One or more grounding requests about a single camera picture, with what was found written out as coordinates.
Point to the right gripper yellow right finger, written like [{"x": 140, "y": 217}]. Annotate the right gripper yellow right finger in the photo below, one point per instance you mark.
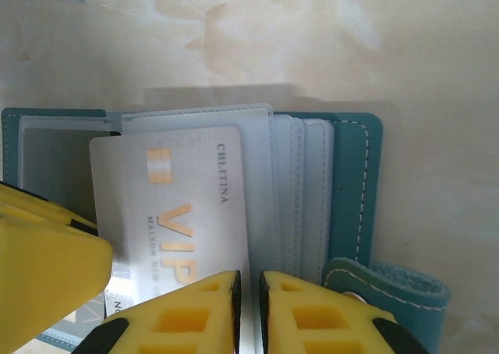
[{"x": 280, "y": 319}]

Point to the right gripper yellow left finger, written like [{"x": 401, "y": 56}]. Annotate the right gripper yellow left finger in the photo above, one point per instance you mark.
[{"x": 148, "y": 311}]

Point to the blue leather card holder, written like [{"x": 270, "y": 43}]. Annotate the blue leather card holder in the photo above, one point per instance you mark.
[{"x": 351, "y": 174}]

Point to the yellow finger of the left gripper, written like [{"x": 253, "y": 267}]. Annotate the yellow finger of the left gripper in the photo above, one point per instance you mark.
[
  {"x": 39, "y": 207},
  {"x": 47, "y": 272}
]

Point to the grey patterned card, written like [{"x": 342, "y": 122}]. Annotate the grey patterned card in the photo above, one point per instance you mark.
[{"x": 78, "y": 323}]

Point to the white VIP card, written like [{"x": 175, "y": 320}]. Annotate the white VIP card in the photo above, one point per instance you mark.
[{"x": 187, "y": 174}]

